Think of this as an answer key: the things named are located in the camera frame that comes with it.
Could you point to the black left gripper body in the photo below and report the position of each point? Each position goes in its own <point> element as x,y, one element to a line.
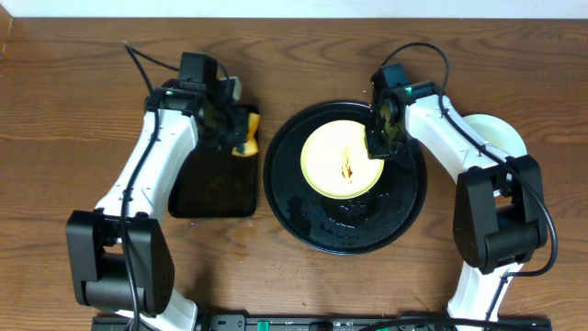
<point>236,127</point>

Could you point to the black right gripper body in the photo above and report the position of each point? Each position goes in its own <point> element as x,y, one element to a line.
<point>383,143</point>

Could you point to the yellow green sponge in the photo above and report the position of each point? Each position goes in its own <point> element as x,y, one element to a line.
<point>250,146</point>

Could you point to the yellow plate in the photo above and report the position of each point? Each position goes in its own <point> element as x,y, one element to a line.
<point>334,160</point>

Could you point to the light blue plate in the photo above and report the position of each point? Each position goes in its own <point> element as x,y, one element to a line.
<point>498,132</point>

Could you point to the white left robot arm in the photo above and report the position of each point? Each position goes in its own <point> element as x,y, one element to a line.
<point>119,259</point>

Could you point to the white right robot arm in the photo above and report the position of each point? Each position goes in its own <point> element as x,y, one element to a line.
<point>502,227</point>

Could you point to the rectangular black tray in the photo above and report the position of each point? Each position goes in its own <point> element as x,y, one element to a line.
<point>215,183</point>

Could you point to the round black tray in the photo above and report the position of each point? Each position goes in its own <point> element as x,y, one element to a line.
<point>343,227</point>

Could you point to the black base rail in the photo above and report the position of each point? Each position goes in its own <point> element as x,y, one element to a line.
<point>409,321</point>

